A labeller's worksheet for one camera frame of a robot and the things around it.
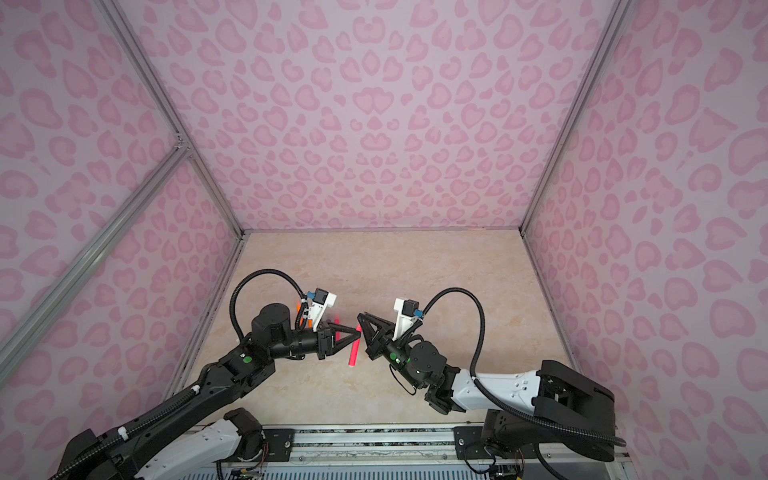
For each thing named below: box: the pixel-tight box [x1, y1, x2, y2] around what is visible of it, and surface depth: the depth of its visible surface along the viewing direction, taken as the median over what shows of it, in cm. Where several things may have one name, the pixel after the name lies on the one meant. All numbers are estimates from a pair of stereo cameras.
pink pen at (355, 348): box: [348, 324, 362, 367], surface depth 71 cm
